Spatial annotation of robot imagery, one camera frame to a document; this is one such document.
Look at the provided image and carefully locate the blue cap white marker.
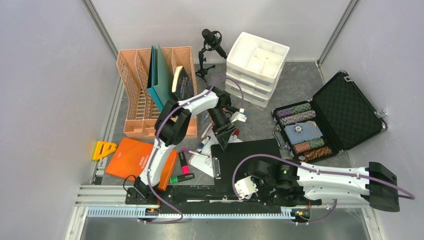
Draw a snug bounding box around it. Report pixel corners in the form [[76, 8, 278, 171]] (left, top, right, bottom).
[[196, 136, 211, 153]]

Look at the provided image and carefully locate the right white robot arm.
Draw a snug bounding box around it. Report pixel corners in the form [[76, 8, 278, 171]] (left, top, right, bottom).
[[240, 158, 400, 213]]

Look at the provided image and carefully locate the black clipboard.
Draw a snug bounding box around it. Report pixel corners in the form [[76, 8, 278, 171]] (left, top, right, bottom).
[[210, 138, 282, 194]]

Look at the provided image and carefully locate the peach plastic file organizer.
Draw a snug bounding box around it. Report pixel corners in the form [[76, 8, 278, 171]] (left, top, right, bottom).
[[116, 46, 198, 140]]

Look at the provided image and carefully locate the printed white paper sheet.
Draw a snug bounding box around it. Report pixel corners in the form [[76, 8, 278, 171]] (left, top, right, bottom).
[[188, 134, 244, 178]]

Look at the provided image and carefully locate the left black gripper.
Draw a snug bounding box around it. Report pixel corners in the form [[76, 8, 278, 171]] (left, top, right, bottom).
[[207, 107, 238, 151]]

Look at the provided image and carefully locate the black open carrying case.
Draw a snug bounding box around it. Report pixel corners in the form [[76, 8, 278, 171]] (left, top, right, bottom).
[[271, 70, 388, 163]]

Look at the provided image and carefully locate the magenta marker pen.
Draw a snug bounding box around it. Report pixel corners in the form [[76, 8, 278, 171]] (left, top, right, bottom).
[[180, 148, 210, 158]]

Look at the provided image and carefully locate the orange book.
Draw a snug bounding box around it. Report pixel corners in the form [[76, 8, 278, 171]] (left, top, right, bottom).
[[105, 137, 178, 191]]

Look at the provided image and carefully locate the teal notebook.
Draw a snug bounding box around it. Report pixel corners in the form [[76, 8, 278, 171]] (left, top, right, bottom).
[[147, 45, 164, 112]]

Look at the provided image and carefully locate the black microphone on tripod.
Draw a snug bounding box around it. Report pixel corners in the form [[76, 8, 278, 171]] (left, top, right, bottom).
[[195, 28, 228, 82]]

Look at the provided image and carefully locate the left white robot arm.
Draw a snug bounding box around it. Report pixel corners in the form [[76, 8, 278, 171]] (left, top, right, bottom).
[[134, 86, 247, 204]]

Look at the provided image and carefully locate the white plastic drawer unit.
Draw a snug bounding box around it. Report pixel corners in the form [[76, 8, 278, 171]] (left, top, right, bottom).
[[225, 32, 290, 108]]

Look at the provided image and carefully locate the dark blue hardcover book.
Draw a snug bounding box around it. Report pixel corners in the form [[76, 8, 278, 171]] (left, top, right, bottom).
[[171, 66, 195, 101]]

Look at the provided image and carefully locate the green highlighter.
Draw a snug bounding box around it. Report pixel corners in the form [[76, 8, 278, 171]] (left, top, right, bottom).
[[169, 173, 195, 184]]

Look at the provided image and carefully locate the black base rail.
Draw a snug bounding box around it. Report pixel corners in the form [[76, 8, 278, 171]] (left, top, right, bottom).
[[125, 184, 322, 215]]

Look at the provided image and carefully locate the yellow orange block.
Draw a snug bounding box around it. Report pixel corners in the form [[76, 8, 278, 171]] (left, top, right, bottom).
[[91, 141, 118, 161]]

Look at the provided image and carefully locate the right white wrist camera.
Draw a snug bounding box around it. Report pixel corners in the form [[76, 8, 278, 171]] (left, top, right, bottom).
[[234, 176, 259, 200]]

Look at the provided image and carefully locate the pink white marker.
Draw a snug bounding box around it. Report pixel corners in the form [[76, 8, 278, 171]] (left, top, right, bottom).
[[200, 121, 214, 140]]

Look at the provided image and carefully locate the green file folder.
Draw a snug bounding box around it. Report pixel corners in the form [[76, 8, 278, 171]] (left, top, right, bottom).
[[154, 44, 174, 107]]

